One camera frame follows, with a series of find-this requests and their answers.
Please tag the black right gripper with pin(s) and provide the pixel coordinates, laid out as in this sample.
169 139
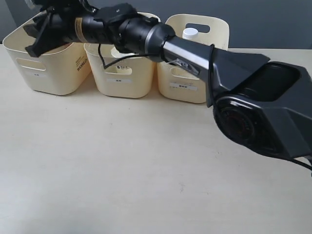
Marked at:
53 30

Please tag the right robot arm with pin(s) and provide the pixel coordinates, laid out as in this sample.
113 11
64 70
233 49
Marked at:
261 104

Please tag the cream bin left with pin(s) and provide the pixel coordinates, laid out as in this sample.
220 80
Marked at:
58 72

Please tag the cream bin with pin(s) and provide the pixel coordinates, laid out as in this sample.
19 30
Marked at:
175 83
58 72
129 78

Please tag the cream bin middle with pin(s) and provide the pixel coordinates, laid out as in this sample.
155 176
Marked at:
129 78

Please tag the cream bin right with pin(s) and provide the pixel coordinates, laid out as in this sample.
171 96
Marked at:
175 83

